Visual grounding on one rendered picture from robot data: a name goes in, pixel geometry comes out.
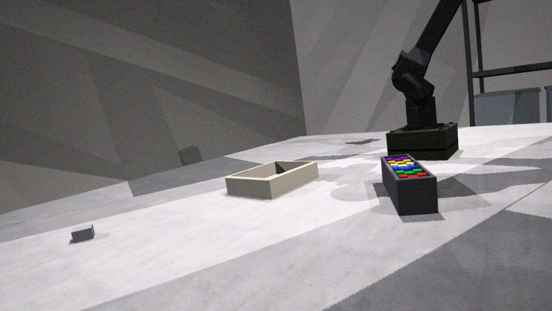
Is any beige square tray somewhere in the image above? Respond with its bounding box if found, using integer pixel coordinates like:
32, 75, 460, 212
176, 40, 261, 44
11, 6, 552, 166
225, 161, 319, 200

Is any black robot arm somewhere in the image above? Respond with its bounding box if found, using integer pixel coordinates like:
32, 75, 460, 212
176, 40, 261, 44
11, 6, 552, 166
391, 0, 463, 131

